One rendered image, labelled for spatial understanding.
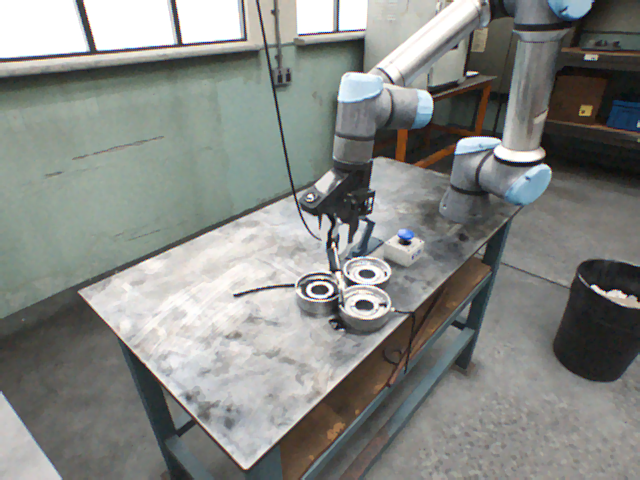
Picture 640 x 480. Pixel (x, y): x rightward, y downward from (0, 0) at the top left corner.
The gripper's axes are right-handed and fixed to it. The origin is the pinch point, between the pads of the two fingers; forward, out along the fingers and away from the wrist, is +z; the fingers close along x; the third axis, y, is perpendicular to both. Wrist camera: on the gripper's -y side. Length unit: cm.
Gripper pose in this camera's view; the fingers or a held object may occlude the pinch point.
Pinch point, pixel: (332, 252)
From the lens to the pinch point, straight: 84.4
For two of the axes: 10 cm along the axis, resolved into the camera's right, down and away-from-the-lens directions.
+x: -7.3, -3.7, 5.7
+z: -1.0, 8.9, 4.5
